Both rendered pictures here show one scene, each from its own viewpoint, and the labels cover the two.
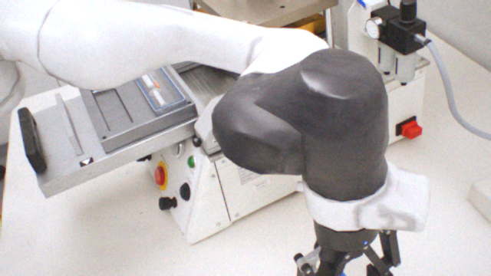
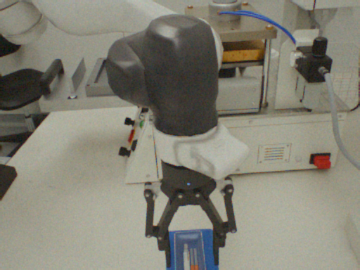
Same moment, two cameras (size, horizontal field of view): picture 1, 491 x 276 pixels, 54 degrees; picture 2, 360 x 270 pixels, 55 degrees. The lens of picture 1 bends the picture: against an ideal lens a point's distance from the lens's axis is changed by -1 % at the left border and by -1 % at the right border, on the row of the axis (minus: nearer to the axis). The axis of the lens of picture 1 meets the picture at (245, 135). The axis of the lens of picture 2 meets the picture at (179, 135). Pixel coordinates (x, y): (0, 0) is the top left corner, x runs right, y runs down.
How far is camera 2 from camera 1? 26 cm
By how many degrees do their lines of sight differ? 17
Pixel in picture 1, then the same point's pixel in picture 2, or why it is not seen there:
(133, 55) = (91, 12)
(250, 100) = (126, 41)
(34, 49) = not seen: outside the picture
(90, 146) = (81, 90)
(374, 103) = (191, 51)
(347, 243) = (173, 178)
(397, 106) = (314, 138)
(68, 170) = (60, 98)
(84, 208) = (80, 141)
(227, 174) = not seen: hidden behind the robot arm
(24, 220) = (44, 137)
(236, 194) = not seen: hidden behind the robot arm
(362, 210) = (178, 146)
